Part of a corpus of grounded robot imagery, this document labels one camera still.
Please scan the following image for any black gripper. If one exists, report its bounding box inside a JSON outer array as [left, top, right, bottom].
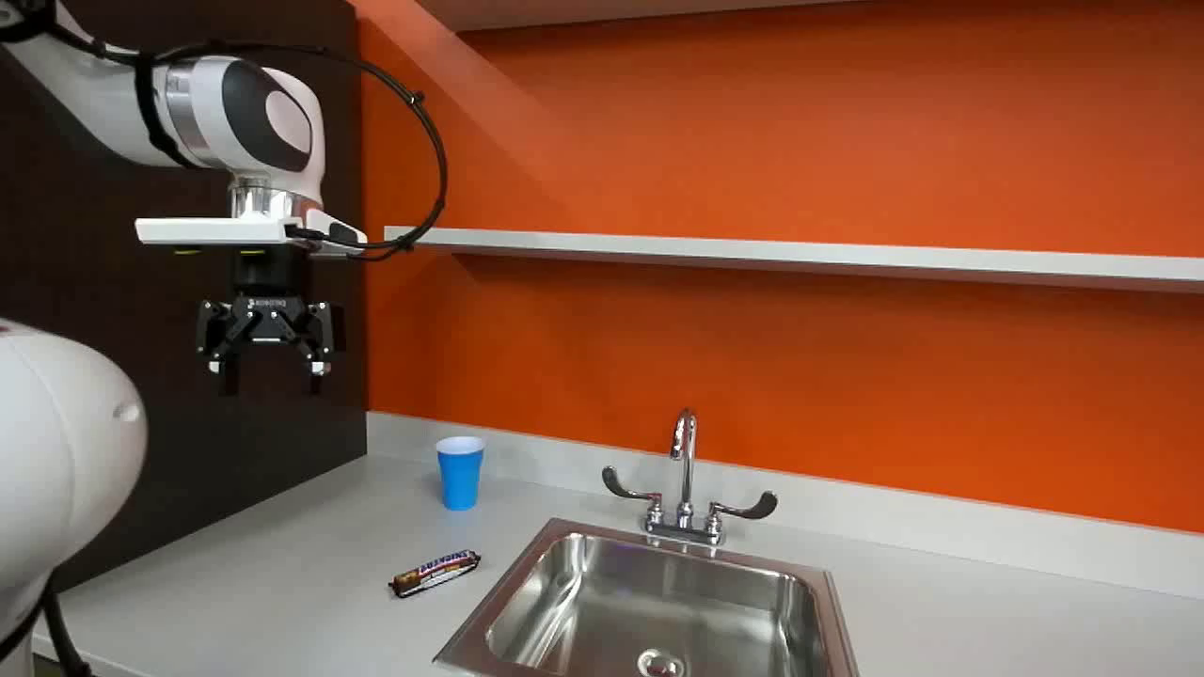
[[196, 248, 337, 396]]

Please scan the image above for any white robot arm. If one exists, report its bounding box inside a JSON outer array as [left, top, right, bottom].
[[0, 0, 337, 661]]

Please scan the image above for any blue plastic cup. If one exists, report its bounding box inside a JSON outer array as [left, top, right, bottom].
[[438, 435, 487, 513]]

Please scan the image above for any stainless steel sink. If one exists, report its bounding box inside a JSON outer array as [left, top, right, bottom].
[[438, 518, 858, 677]]

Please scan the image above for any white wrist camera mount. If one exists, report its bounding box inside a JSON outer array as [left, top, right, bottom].
[[136, 216, 369, 255]]

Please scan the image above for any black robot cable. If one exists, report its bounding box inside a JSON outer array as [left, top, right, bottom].
[[126, 43, 452, 266]]

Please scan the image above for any white wall shelf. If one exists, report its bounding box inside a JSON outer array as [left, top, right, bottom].
[[422, 225, 1204, 291]]

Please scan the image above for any chrome faucet with black handles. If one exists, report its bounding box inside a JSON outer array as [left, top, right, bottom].
[[602, 409, 778, 544]]

